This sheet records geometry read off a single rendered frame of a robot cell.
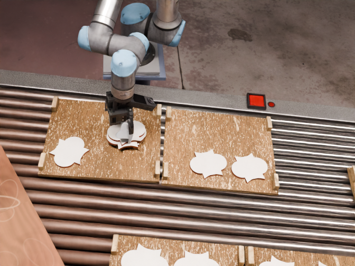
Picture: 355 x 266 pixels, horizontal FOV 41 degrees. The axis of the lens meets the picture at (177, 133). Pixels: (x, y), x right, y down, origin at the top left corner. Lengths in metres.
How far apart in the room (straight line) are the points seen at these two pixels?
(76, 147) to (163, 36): 0.58
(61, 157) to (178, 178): 0.41
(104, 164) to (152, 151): 0.18
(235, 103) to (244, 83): 1.46
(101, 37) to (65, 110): 0.40
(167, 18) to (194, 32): 1.86
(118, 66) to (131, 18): 0.54
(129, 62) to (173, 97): 0.53
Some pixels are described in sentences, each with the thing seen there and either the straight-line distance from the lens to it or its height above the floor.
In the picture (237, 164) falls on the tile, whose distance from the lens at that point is 1.70.
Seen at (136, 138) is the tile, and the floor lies 0.98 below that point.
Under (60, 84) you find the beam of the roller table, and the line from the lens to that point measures 1.94.
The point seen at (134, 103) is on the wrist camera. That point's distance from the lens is 1.56.
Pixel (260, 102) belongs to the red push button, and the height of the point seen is 0.93.
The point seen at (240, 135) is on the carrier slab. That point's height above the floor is 0.94.
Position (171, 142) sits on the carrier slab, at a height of 0.94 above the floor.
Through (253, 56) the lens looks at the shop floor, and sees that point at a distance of 3.63.
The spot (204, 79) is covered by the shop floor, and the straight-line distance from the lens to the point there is 3.34.
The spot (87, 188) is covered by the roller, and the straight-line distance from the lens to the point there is 1.62.
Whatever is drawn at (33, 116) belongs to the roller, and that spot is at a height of 0.91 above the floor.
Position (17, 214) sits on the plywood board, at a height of 1.04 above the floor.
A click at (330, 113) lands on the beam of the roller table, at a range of 2.05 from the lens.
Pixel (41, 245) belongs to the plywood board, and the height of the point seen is 1.04.
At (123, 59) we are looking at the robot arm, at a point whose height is 1.33.
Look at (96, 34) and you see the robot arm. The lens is 1.55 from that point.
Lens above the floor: 2.29
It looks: 50 degrees down
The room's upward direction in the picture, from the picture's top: 10 degrees clockwise
